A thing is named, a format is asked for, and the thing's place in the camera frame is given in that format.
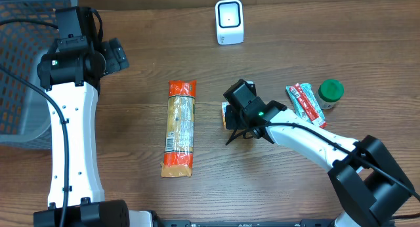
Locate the green lid jar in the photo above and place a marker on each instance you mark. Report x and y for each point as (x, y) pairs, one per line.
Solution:
(329, 93)

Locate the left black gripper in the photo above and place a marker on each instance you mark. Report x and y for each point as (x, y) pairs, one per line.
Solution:
(115, 55)

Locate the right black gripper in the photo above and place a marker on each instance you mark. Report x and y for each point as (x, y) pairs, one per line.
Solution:
(230, 117)

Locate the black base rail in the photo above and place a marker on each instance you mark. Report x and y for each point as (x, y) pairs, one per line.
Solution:
(301, 223)

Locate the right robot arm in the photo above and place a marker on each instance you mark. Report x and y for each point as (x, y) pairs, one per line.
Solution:
(370, 184)

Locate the grey plastic mesh basket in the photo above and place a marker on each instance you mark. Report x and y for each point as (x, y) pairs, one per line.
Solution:
(27, 32)

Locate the white barcode scanner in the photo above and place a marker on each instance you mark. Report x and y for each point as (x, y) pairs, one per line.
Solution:
(229, 22)

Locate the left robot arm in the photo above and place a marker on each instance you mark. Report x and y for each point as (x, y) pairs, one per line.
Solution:
(70, 74)

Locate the thin red snack stick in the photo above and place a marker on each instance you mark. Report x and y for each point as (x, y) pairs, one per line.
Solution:
(309, 109)

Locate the red cracker sleeve package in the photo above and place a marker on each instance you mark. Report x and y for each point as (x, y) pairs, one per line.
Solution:
(179, 140)

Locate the small orange tissue pack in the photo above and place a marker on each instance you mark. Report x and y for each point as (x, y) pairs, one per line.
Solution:
(224, 105)

